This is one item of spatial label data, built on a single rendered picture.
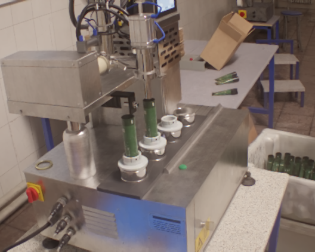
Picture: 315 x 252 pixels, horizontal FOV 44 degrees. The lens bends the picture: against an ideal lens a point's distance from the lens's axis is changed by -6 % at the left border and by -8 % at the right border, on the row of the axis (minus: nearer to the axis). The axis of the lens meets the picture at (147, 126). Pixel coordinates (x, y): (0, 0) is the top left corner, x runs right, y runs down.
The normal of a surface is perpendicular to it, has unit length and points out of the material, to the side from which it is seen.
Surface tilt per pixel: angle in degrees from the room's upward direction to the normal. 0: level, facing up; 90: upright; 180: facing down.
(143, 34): 90
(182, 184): 0
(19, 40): 90
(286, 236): 96
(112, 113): 90
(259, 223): 0
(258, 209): 0
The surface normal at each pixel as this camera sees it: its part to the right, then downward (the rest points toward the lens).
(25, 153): 0.89, 0.11
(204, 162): -0.08, -0.91
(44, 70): -0.44, 0.40
